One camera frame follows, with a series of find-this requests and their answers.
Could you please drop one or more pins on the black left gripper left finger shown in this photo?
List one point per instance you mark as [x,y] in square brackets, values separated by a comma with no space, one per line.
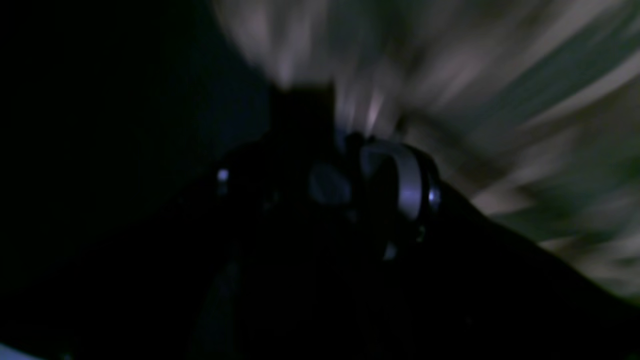
[236,268]

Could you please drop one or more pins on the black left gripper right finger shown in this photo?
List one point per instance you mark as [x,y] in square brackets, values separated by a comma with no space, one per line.
[470,288]

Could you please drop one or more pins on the camouflage t-shirt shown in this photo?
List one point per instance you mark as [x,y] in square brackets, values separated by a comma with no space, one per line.
[530,107]

